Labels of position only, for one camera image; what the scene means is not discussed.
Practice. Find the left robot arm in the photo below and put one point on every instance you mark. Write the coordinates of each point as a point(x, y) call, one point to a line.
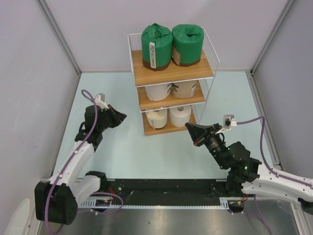
point(58, 199)

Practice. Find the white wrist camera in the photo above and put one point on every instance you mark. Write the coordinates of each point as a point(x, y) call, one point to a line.
point(100, 101)
point(229, 122)

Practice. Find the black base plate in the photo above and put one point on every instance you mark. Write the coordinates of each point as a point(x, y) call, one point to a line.
point(155, 188)

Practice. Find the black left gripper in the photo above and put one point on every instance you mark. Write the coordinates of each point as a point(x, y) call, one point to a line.
point(118, 117)

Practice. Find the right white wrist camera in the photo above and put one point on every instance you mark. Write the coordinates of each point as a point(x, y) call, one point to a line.
point(229, 122)

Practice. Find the bottom wooden shelf board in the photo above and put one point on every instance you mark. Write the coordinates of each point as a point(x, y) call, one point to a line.
point(168, 128)

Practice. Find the unwrapped white paper roll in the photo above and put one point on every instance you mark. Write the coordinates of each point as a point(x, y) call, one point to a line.
point(180, 115)

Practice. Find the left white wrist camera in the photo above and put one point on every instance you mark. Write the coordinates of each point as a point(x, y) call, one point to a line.
point(100, 101)

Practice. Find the cream paper roll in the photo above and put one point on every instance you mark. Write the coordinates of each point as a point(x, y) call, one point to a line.
point(157, 119)

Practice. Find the wooden shelf board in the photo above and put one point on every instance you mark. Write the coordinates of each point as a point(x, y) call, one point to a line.
point(168, 128)
point(144, 76)
point(146, 104)

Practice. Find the white slotted cable duct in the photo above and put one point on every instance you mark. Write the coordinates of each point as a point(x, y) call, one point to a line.
point(163, 202)

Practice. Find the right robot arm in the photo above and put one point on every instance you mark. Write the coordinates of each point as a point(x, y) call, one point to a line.
point(249, 175)

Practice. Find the tan paper roll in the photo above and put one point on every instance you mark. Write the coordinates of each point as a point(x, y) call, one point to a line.
point(184, 89)

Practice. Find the top wooden shelf board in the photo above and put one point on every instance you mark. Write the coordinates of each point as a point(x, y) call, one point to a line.
point(144, 76)

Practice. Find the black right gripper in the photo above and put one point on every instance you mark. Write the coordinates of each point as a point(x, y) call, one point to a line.
point(199, 133)

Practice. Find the green roll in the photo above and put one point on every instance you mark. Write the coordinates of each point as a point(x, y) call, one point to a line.
point(187, 44)
point(156, 43)

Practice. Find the middle wooden shelf board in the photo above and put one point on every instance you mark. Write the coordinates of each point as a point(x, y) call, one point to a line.
point(146, 104)

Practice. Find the white wire shelf rack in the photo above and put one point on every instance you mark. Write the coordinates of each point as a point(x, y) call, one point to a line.
point(134, 41)

